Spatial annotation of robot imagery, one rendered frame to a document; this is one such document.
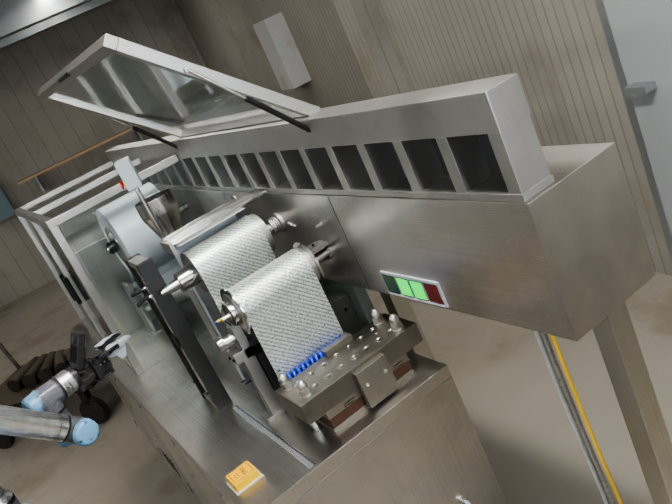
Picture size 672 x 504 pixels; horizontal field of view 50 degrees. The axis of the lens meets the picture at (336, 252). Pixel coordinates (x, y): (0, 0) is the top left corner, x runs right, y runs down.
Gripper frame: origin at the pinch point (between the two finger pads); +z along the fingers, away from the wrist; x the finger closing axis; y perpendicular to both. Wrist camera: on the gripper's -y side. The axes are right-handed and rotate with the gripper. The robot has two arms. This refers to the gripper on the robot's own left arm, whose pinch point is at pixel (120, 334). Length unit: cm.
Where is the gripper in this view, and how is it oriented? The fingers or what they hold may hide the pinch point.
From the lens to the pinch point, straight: 239.2
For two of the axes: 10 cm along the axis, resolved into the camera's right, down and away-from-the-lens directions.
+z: 6.0, -5.0, 6.2
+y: 3.0, 8.6, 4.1
